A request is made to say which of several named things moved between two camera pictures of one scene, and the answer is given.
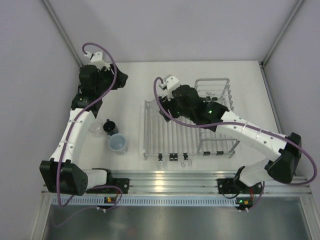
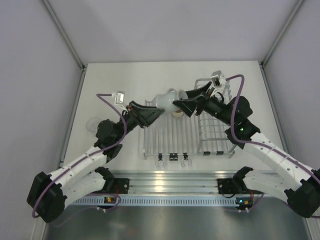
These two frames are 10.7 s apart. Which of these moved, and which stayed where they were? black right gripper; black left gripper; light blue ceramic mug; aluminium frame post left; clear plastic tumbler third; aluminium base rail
Moved: black left gripper; black right gripper; light blue ceramic mug
Stayed: aluminium frame post left; aluminium base rail; clear plastic tumbler third
